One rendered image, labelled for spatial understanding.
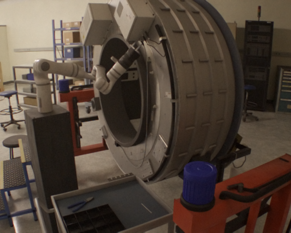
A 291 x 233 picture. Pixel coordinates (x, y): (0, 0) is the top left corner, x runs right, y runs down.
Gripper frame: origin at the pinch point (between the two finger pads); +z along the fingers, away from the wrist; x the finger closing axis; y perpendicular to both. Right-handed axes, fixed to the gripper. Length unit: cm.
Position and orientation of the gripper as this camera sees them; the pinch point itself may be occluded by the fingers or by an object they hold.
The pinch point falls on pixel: (141, 40)
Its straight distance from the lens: 151.7
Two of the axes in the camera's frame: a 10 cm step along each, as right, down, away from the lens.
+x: -4.6, -2.3, -8.6
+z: 6.9, -7.0, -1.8
